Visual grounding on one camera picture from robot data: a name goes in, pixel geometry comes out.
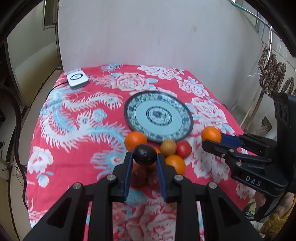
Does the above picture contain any orange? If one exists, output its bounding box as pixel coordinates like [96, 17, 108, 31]
[125, 131, 147, 152]
[201, 126, 222, 143]
[165, 155, 186, 175]

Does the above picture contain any red apple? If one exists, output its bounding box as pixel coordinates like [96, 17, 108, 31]
[176, 140, 192, 159]

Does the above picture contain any yellow-brown round fruit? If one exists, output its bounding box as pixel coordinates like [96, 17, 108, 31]
[160, 139, 177, 157]

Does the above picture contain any dark plum fruit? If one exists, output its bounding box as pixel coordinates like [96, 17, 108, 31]
[132, 144, 157, 166]

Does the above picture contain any person's right hand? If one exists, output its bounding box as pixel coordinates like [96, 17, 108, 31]
[253, 192, 266, 207]

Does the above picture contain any patterned hanging cloth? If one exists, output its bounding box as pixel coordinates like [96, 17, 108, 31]
[258, 46, 295, 97]

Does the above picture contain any blue white patterned plate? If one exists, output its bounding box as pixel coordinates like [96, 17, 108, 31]
[123, 91, 194, 143]

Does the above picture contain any red floral tablecloth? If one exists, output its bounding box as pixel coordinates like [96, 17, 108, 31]
[27, 64, 255, 227]

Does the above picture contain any white square device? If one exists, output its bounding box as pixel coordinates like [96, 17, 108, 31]
[67, 70, 89, 89]

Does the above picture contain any black cable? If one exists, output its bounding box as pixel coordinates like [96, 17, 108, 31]
[45, 81, 69, 99]

